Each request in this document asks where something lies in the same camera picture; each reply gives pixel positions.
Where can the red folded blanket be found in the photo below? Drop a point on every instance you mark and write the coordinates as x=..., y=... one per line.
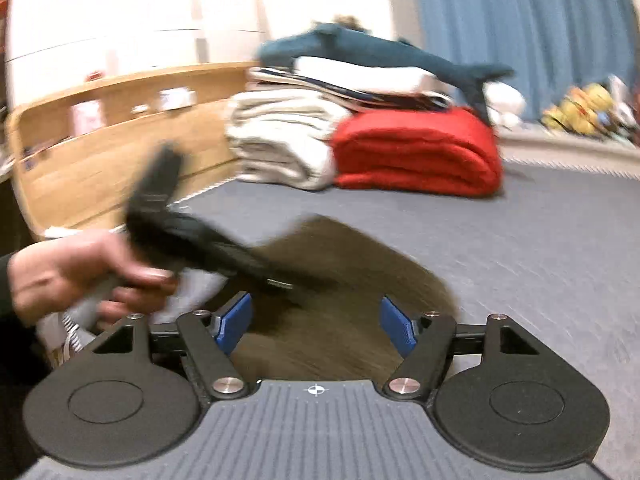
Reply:
x=420, y=155

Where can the white striped cloth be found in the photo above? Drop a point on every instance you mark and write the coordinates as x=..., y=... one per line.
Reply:
x=195, y=290

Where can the brown pants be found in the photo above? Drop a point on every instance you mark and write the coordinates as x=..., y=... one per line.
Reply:
x=340, y=300

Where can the pink and white box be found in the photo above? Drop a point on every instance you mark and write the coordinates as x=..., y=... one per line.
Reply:
x=87, y=117

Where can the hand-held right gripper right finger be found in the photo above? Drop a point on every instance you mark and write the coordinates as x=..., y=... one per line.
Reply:
x=397, y=327

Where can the wooden bed frame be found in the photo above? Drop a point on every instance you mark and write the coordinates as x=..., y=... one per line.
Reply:
x=100, y=175

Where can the person's left hand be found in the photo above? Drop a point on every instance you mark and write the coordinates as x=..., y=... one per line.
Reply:
x=65, y=270

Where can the striped folded cloth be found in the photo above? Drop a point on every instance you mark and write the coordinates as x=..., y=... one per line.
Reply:
x=350, y=91

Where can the blue shark plush toy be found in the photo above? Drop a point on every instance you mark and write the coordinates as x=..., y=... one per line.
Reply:
x=360, y=47

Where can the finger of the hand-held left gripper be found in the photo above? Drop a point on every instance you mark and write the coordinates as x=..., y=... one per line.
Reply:
x=250, y=270

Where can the beige folded blanket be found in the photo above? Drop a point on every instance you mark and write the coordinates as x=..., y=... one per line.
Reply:
x=280, y=140

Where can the yellow plush toys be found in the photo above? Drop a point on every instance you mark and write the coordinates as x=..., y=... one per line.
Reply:
x=580, y=107

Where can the blue curtain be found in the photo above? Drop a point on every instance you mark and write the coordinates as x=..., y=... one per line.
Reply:
x=525, y=25

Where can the white plush toy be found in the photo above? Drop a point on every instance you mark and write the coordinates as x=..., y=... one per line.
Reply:
x=507, y=102

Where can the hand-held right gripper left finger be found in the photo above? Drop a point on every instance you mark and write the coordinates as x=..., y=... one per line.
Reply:
x=235, y=322

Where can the grey bed sheet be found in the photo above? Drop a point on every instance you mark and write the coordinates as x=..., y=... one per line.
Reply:
x=500, y=260

